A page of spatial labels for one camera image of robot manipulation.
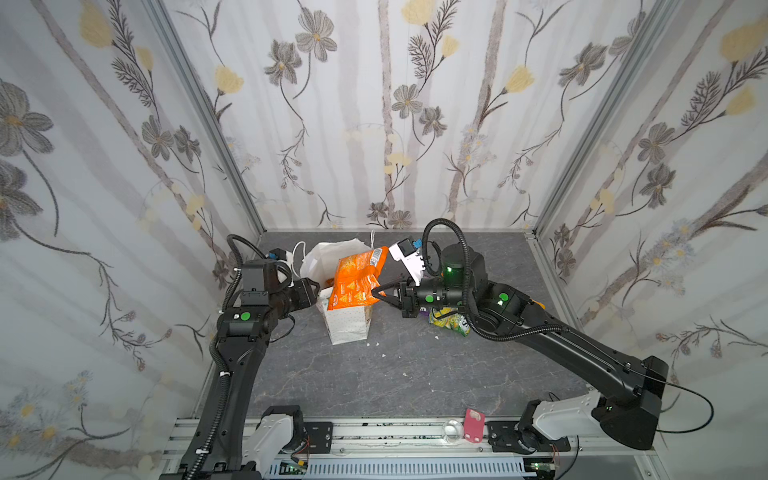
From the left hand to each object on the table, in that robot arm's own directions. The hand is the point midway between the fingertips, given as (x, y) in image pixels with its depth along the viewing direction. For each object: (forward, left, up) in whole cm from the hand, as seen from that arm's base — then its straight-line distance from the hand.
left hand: (309, 278), depth 74 cm
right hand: (-12, -16, +13) cm, 24 cm away
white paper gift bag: (+10, 0, -7) cm, 13 cm away
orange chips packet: (-6, -12, +9) cm, 17 cm away
